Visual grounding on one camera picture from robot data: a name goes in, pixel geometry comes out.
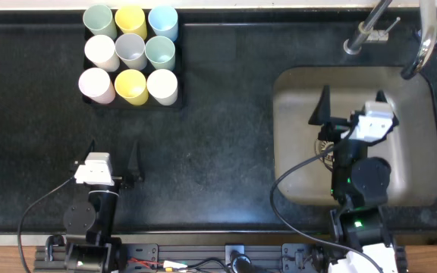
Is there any pink cup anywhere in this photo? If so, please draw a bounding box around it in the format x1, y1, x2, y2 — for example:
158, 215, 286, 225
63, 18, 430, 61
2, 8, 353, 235
77, 67, 116, 105

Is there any mounting rail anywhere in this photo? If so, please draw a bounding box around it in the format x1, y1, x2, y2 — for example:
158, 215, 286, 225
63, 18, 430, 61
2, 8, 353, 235
34, 234, 409, 273

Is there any grey cup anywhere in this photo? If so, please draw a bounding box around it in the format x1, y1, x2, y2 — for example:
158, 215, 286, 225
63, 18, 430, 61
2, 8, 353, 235
114, 32, 148, 71

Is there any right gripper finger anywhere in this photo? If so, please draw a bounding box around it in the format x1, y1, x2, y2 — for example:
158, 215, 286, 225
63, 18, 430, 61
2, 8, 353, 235
308, 84, 332, 127
375, 89, 401, 133

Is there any steel sink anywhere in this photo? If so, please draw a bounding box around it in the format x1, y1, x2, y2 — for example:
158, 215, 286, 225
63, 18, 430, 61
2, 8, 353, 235
272, 66, 437, 208

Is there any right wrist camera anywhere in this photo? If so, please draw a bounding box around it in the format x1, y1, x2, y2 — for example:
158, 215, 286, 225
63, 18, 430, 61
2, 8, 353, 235
341, 100, 395, 144

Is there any green cup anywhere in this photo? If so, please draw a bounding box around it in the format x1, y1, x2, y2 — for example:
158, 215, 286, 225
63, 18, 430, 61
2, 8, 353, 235
144, 35, 177, 73
82, 3, 118, 40

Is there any blue cup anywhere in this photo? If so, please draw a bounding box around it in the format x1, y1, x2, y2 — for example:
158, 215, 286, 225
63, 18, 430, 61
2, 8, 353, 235
147, 5, 179, 42

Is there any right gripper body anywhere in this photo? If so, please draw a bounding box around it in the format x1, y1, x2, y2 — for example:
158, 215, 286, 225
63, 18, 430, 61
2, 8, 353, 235
318, 117, 358, 143

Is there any yellow cup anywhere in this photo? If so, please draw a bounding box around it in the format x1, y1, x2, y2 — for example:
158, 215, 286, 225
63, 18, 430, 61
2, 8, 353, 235
114, 4, 148, 41
114, 68, 149, 106

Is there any white cup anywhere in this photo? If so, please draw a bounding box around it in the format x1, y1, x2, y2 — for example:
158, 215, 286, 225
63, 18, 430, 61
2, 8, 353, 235
146, 68, 179, 106
83, 34, 121, 73

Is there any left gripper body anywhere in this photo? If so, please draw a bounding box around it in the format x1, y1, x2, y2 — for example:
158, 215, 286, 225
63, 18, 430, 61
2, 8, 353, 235
112, 174, 137, 190

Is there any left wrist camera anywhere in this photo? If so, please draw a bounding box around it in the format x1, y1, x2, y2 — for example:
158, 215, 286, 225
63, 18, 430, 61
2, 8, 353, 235
73, 152, 116, 187

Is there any steel tap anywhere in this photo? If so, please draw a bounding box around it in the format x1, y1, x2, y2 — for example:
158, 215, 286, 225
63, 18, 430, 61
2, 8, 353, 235
342, 0, 437, 81

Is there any black tray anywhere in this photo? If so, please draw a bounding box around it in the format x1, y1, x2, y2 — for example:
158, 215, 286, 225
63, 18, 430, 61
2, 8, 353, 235
81, 7, 184, 110

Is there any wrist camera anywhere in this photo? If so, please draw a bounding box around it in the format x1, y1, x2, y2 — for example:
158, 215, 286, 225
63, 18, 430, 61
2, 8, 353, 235
341, 100, 395, 144
73, 152, 116, 187

